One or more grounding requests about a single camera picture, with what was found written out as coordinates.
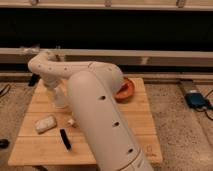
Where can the black table leg bracket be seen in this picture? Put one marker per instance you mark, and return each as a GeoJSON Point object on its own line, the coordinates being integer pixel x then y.
{"type": "Point", "coordinates": [33, 80]}

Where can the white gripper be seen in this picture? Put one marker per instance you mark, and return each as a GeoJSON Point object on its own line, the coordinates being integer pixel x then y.
{"type": "Point", "coordinates": [51, 83]}

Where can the orange bowl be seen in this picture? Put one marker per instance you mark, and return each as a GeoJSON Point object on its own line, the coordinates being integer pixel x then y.
{"type": "Point", "coordinates": [126, 91]}

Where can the black marker eraser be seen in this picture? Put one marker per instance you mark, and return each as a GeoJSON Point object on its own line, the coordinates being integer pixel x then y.
{"type": "Point", "coordinates": [65, 139]}

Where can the metal rail beam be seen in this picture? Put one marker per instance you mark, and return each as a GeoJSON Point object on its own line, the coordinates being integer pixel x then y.
{"type": "Point", "coordinates": [140, 57]}

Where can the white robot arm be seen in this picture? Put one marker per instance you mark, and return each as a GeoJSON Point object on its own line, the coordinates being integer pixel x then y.
{"type": "Point", "coordinates": [91, 87]}

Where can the blue device on floor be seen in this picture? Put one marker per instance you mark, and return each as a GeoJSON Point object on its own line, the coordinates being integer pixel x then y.
{"type": "Point", "coordinates": [196, 100]}

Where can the white wrapped eraser block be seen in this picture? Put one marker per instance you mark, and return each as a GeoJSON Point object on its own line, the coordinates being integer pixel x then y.
{"type": "Point", "coordinates": [45, 124]}

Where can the black object on floor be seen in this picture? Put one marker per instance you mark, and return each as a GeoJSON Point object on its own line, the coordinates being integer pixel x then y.
{"type": "Point", "coordinates": [4, 143]}

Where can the wooden table board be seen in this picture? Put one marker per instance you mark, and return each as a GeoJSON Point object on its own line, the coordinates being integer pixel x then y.
{"type": "Point", "coordinates": [31, 148]}

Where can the white tube with cap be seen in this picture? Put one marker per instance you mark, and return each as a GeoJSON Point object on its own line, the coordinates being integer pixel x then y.
{"type": "Point", "coordinates": [72, 122]}

